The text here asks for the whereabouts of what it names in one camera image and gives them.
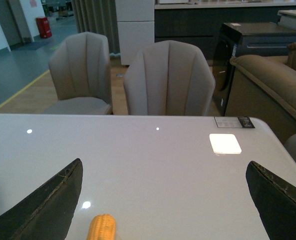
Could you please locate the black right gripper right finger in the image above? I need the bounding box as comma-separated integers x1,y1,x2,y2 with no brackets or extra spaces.
246,161,296,240

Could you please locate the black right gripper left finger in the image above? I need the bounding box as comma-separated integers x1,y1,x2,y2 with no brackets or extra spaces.
0,158,83,240

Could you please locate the yellow corn cob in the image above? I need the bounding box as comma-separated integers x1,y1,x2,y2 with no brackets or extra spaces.
87,214,116,240

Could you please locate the table label sticker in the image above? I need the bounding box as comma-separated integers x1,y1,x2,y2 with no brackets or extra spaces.
214,116,255,129

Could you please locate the tan sofa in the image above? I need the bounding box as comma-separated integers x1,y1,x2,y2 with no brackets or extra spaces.
225,42,296,143

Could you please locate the beige chair left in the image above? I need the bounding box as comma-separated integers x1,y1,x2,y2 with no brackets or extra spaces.
44,32,113,115

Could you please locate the beige chair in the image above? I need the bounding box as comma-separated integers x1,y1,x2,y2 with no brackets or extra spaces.
44,32,113,115
123,40,216,116

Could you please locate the black washing machine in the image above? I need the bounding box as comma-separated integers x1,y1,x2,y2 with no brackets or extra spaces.
213,22,296,116

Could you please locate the beige chair right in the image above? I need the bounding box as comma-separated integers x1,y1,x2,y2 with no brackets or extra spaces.
123,40,216,116

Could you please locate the red fire extinguisher box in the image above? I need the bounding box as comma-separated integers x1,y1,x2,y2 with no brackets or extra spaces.
35,16,52,39

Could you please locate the dark kitchen counter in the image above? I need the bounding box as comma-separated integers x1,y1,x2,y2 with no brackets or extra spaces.
154,0,296,62

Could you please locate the white cabinet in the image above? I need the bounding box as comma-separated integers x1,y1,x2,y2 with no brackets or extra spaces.
115,0,155,66

